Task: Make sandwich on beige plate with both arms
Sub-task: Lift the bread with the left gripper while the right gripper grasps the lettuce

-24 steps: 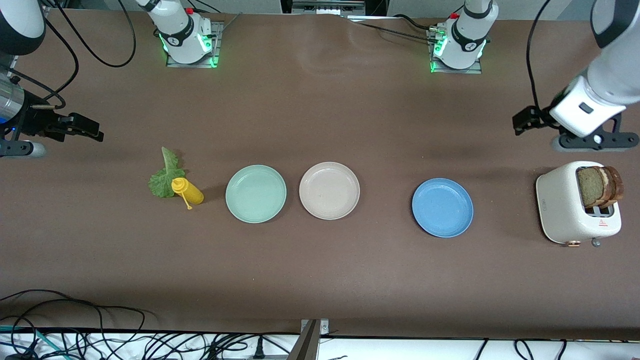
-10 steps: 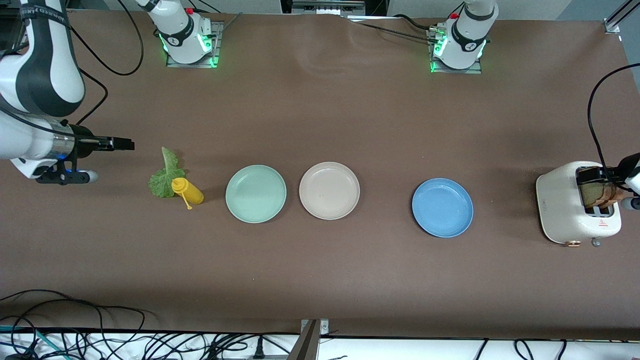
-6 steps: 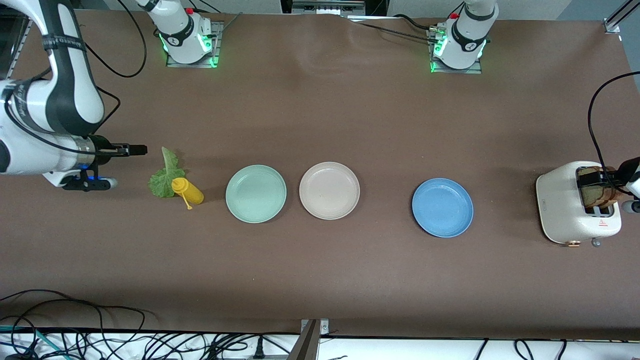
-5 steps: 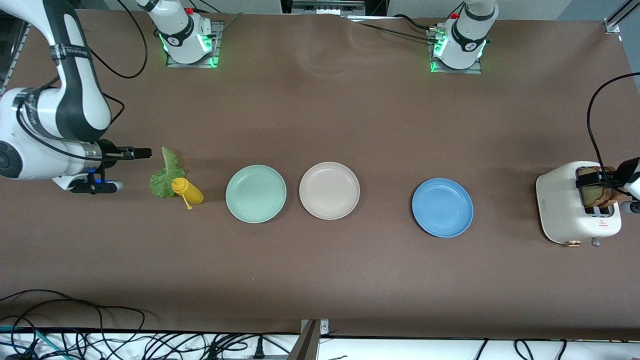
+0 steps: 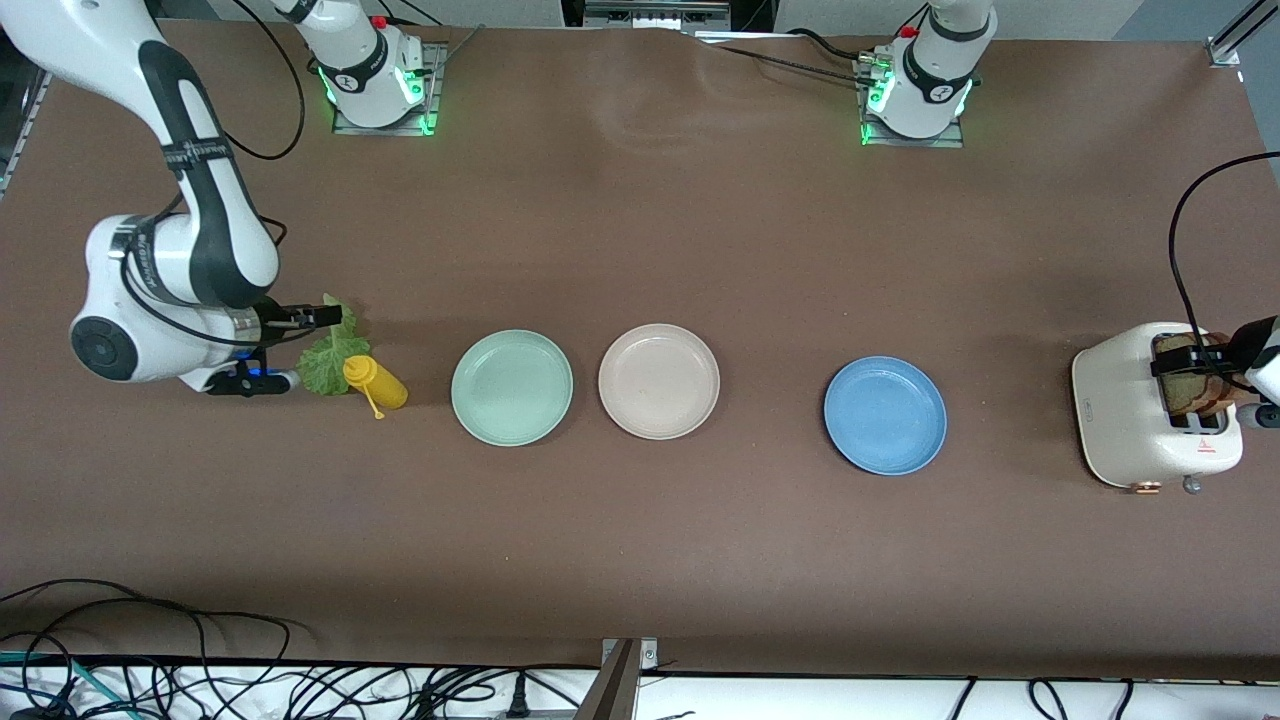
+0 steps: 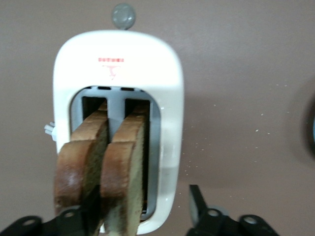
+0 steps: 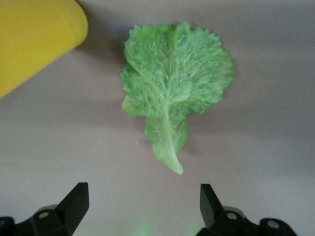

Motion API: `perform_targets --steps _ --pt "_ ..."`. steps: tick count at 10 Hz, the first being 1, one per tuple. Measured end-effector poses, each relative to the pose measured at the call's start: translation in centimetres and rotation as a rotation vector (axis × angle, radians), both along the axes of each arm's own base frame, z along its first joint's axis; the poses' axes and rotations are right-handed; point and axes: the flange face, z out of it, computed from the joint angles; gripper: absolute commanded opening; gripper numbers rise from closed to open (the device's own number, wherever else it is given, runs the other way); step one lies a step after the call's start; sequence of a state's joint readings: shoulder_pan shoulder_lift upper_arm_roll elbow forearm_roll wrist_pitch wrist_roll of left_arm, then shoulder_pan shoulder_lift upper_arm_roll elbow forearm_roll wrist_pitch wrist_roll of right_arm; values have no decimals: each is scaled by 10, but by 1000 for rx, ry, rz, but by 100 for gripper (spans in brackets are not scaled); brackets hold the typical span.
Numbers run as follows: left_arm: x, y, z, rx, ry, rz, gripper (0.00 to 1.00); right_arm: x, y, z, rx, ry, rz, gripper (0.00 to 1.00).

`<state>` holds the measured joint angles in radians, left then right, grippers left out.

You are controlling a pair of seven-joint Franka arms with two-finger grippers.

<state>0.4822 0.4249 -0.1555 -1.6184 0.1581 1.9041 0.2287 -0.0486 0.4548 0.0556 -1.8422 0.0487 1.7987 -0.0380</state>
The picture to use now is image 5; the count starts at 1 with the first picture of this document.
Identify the aluminium profile bar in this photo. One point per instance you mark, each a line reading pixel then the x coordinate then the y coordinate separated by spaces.
pixel 1222 50

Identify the cream white toaster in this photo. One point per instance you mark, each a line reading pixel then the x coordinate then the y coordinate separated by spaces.
pixel 1120 420

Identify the brown bread slice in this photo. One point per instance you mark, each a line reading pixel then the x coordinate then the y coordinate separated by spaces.
pixel 1232 400
pixel 1180 395

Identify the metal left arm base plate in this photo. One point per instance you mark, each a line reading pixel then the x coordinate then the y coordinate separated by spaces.
pixel 920 143

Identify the yellow mustard squeeze bottle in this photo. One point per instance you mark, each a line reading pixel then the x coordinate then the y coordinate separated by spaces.
pixel 385 385

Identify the aluminium table edge rail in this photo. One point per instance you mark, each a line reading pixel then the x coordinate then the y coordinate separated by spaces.
pixel 22 135

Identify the black power plug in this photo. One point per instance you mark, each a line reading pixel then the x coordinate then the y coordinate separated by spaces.
pixel 517 700

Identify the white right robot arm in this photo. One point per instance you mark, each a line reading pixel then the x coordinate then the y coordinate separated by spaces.
pixel 200 200

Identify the grey metal fixture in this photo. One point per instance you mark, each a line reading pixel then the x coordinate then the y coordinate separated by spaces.
pixel 655 15

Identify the blue plate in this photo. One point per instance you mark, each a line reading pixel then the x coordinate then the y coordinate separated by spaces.
pixel 885 416

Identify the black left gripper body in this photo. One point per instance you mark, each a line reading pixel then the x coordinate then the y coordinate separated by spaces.
pixel 1253 342

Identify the green plate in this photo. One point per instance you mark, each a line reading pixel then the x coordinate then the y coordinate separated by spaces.
pixel 512 388

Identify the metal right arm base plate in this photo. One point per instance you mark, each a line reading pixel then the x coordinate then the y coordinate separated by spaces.
pixel 436 100

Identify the beige plate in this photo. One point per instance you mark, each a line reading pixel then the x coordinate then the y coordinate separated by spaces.
pixel 658 382

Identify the green lettuce leaf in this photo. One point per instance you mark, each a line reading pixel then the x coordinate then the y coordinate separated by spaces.
pixel 335 365

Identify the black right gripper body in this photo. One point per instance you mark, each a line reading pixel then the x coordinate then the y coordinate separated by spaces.
pixel 272 319

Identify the grey metal bracket post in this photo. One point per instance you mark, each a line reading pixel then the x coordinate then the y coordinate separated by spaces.
pixel 612 690

